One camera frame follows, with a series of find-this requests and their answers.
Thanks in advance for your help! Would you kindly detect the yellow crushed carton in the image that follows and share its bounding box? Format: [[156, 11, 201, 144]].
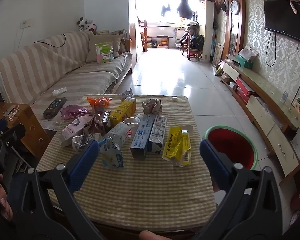
[[162, 125, 193, 167]]

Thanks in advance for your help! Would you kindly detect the orange snack bag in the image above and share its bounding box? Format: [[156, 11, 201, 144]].
[[87, 97, 111, 114]]

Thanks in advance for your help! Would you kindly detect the blue toothpaste box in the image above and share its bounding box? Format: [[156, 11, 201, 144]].
[[130, 114, 155, 159]]

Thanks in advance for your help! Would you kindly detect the white blue milk carton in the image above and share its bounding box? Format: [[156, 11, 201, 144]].
[[147, 115, 167, 154]]

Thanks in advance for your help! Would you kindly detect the yellow juice box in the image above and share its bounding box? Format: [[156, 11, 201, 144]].
[[109, 97, 136, 127]]

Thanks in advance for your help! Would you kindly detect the red white paper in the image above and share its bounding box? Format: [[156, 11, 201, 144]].
[[141, 99, 162, 115]]

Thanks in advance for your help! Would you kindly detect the grey paper ball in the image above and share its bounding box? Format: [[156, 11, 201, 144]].
[[120, 88, 134, 102]]

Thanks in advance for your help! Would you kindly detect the person left hand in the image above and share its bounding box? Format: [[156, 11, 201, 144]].
[[0, 174, 13, 221]]

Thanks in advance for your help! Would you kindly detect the person right hand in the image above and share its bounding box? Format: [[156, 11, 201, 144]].
[[139, 230, 171, 240]]

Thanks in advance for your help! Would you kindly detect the orange cardboard box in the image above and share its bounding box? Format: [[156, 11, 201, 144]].
[[0, 102, 51, 160]]

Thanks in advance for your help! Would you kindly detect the red bin with green rim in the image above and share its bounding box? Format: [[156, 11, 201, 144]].
[[202, 125, 258, 170]]

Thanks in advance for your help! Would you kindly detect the black remote control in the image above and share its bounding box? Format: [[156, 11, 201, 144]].
[[43, 98, 67, 120]]

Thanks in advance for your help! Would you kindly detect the pink plastic bag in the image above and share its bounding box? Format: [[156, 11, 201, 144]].
[[61, 105, 91, 120]]

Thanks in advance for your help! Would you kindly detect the pink white pouch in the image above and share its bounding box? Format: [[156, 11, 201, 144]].
[[59, 115, 93, 147]]

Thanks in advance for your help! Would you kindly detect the wooden TV cabinet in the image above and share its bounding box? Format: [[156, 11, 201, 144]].
[[221, 60, 300, 180]]

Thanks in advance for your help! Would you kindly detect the crushed blue white carton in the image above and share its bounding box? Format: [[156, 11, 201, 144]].
[[98, 137, 124, 168]]

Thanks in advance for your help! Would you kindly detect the striped beige sofa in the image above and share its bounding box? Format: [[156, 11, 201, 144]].
[[0, 31, 133, 130]]

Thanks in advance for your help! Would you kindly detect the clear plastic bottle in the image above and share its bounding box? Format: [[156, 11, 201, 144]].
[[105, 114, 143, 146]]

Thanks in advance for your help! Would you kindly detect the red flat box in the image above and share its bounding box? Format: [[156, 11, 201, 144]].
[[236, 77, 255, 96]]

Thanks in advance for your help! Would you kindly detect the beige sofa pillow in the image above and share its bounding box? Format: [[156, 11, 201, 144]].
[[85, 34, 122, 63]]

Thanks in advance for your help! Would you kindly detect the green white package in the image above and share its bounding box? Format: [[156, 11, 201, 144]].
[[95, 42, 114, 63]]

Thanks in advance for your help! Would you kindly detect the cow plush toy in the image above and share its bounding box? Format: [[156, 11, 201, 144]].
[[77, 17, 97, 32]]

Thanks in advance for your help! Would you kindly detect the green box with papers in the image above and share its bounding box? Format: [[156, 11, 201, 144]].
[[236, 46, 258, 69]]

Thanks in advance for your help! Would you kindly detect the wooden chair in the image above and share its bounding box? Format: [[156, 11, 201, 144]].
[[181, 33, 205, 61]]

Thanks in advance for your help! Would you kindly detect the black backpack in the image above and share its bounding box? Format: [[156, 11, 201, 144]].
[[190, 35, 205, 50]]

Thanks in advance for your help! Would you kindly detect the black wall television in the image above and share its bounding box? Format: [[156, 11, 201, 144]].
[[263, 0, 300, 42]]

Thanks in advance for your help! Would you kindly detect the round wall clock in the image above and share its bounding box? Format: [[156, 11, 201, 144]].
[[230, 0, 240, 15]]

